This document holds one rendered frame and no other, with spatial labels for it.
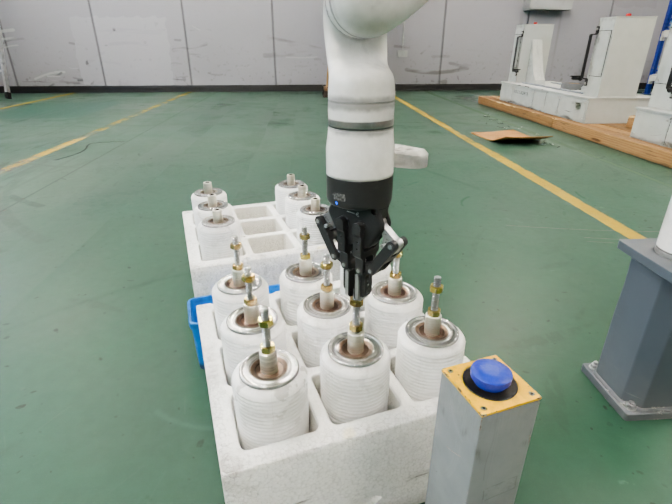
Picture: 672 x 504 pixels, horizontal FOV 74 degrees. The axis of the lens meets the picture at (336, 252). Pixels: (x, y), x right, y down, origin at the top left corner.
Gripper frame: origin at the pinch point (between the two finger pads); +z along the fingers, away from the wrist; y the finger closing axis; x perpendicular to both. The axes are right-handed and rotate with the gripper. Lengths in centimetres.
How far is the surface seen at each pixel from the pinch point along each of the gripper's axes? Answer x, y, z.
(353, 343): -1.1, 0.5, 8.5
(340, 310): 5.2, -7.8, 9.9
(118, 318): -8, -73, 35
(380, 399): -0.3, 4.8, 15.8
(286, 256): 22, -42, 18
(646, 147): 281, -20, 29
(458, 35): 591, -333, -37
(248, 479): -18.4, -0.3, 19.1
